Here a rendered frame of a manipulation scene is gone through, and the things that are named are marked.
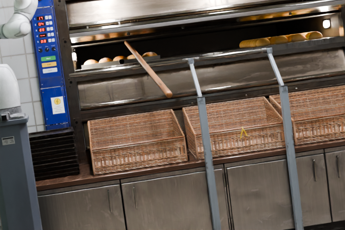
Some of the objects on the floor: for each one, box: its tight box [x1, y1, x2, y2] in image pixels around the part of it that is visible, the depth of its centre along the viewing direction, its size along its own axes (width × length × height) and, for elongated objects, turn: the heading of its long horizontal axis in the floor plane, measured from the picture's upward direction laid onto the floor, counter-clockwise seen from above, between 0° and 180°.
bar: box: [69, 47, 304, 230], centre depth 374 cm, size 31×127×118 cm
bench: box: [35, 139, 345, 230], centre depth 399 cm, size 56×242×58 cm
